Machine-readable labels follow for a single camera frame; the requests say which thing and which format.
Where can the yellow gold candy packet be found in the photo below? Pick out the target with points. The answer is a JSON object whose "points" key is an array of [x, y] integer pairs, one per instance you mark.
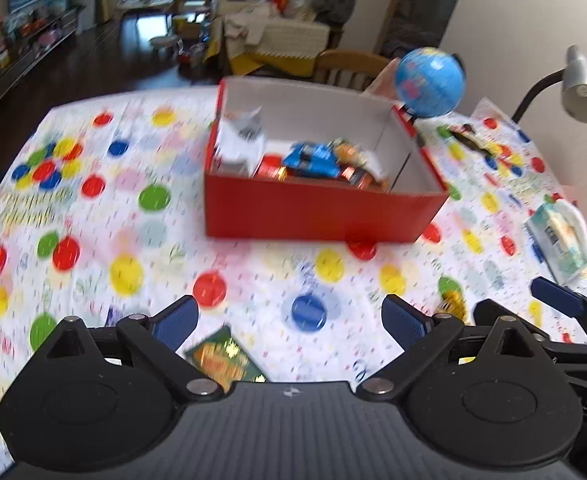
{"points": [[453, 303]]}

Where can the purple candy wrapper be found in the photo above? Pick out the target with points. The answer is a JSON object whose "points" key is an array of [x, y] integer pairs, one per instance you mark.
{"points": [[114, 315]]}

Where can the round coffee table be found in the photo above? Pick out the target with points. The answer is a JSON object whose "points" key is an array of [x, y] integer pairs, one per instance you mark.
{"points": [[140, 7]]}

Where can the wooden chair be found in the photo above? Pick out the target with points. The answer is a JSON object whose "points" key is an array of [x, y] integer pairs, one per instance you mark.
{"points": [[348, 69]]}

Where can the silver white snack bag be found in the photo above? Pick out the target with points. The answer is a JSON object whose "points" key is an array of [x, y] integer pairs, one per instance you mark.
{"points": [[240, 144]]}

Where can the balloon pattern tablecloth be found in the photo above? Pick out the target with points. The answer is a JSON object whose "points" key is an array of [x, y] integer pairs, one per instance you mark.
{"points": [[104, 206]]}

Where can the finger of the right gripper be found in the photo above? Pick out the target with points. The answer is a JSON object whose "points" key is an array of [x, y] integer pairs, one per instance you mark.
{"points": [[488, 311], [561, 299]]}

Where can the sofa with cream cover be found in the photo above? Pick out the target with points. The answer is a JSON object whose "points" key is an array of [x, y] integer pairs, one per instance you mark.
{"points": [[249, 35]]}

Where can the blue desk globe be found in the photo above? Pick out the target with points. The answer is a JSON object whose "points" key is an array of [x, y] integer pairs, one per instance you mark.
{"points": [[430, 82]]}

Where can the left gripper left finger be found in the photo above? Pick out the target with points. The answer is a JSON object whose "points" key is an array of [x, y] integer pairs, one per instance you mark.
{"points": [[153, 343]]}

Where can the tv console shelf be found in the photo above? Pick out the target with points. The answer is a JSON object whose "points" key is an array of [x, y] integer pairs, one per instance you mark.
{"points": [[33, 48]]}

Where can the red snack bag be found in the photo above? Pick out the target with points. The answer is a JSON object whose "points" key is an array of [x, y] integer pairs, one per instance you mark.
{"points": [[272, 167]]}

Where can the green cracker packet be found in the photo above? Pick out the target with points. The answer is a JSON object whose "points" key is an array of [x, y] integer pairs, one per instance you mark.
{"points": [[221, 358]]}

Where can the copper foil snack bag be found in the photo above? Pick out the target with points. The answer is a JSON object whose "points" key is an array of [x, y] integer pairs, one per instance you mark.
{"points": [[359, 177]]}

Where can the tissue pack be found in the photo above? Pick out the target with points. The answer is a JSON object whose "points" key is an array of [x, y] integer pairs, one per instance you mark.
{"points": [[560, 230]]}

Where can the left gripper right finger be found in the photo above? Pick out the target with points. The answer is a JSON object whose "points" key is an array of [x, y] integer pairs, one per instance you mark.
{"points": [[425, 340]]}

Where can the grey desk lamp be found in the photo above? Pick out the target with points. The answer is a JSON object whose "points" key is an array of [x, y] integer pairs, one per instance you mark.
{"points": [[573, 80]]}

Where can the blue snack packet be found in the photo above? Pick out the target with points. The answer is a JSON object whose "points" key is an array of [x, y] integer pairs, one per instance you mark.
{"points": [[313, 160]]}

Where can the red cardboard box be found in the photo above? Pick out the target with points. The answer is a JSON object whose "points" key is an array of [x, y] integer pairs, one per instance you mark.
{"points": [[363, 131]]}

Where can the small white stool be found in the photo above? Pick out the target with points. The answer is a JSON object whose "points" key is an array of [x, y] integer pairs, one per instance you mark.
{"points": [[167, 43]]}

